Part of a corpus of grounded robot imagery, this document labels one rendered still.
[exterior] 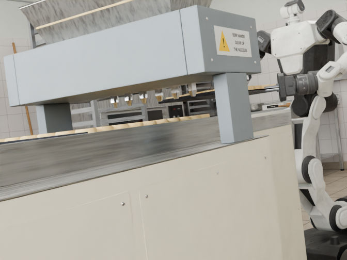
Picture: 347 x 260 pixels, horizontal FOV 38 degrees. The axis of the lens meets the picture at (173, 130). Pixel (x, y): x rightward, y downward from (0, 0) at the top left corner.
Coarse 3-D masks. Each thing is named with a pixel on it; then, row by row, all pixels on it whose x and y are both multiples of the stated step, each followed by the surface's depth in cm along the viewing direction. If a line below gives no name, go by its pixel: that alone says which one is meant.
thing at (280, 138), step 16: (272, 128) 196; (288, 128) 210; (272, 144) 194; (288, 144) 208; (272, 160) 193; (288, 160) 206; (288, 176) 204; (288, 192) 203; (288, 208) 201; (288, 224) 200; (288, 240) 198; (304, 240) 213; (288, 256) 197; (304, 256) 211
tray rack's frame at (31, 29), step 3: (27, 21) 367; (30, 24) 366; (30, 27) 365; (33, 27) 367; (30, 30) 365; (33, 30) 367; (30, 33) 366; (33, 33) 367; (30, 36) 366; (33, 36) 366; (30, 39) 366; (33, 39) 366; (30, 42) 367; (33, 42) 366; (30, 45) 367; (33, 45) 366; (33, 48) 366; (87, 105) 402; (90, 105) 400; (90, 117) 400; (90, 120) 401; (90, 126) 402; (93, 126) 401
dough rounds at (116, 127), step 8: (160, 120) 134; (168, 120) 138; (176, 120) 138; (88, 128) 110; (96, 128) 112; (104, 128) 115; (112, 128) 116; (120, 128) 119; (24, 136) 120; (32, 136) 120; (40, 136) 117
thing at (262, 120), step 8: (264, 112) 195; (272, 112) 199; (280, 112) 206; (288, 112) 214; (256, 120) 186; (264, 120) 193; (272, 120) 199; (280, 120) 206; (288, 120) 213; (256, 128) 186
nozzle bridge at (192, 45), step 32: (96, 32) 135; (128, 32) 129; (160, 32) 124; (192, 32) 119; (224, 32) 127; (256, 32) 144; (32, 64) 150; (64, 64) 143; (96, 64) 136; (128, 64) 130; (160, 64) 124; (192, 64) 119; (224, 64) 126; (256, 64) 142; (32, 96) 151; (64, 96) 144; (96, 96) 159; (224, 96) 127; (64, 128) 171; (224, 128) 128
